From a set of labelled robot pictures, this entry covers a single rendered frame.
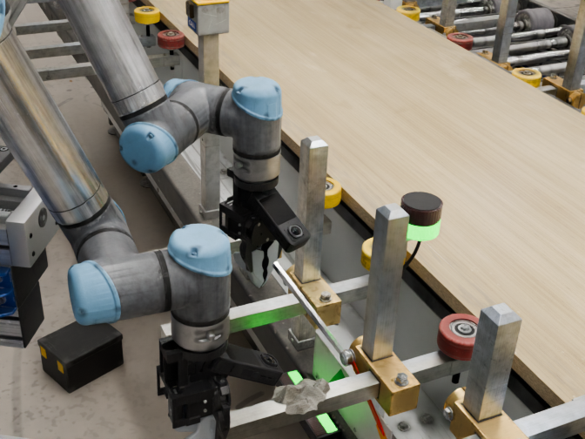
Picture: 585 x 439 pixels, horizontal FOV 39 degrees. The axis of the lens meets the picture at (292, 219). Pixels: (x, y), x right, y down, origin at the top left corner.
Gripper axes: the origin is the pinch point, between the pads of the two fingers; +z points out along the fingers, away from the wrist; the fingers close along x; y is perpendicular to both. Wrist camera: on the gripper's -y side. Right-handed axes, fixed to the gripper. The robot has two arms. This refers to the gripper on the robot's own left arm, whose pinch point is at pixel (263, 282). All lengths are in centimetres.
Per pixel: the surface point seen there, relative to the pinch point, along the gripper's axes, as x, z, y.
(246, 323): 4.0, 6.6, -0.4
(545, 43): -175, 8, 46
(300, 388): 12.0, 2.4, -21.0
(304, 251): -8.8, -3.0, -1.0
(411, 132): -66, -1, 20
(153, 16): -73, 0, 129
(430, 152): -61, -1, 10
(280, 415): 17.2, 3.7, -22.2
